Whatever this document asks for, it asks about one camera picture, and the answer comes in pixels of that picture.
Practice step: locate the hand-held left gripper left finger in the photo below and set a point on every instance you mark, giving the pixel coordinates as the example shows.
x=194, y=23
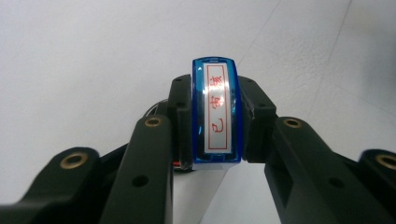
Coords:
x=146, y=174

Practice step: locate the blue stamp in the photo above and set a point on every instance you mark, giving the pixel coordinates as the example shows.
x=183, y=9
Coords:
x=216, y=124

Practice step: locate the white paper sheet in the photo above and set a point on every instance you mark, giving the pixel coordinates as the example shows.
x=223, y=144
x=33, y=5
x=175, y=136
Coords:
x=186, y=199

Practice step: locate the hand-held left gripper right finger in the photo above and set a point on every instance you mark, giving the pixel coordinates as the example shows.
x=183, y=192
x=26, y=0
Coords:
x=299, y=174

